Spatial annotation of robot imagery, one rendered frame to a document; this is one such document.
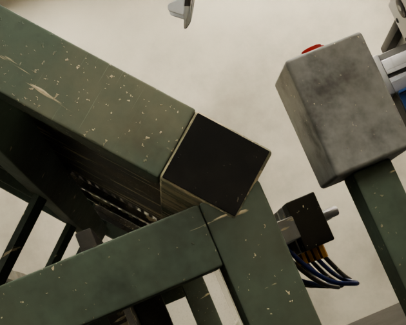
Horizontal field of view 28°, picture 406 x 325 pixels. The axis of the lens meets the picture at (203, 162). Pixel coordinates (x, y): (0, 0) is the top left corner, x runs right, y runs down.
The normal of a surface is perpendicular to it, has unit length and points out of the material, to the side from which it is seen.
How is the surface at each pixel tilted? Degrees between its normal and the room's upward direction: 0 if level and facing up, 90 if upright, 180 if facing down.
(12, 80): 90
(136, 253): 90
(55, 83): 90
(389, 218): 90
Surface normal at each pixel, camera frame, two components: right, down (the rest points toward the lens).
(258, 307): 0.04, -0.18
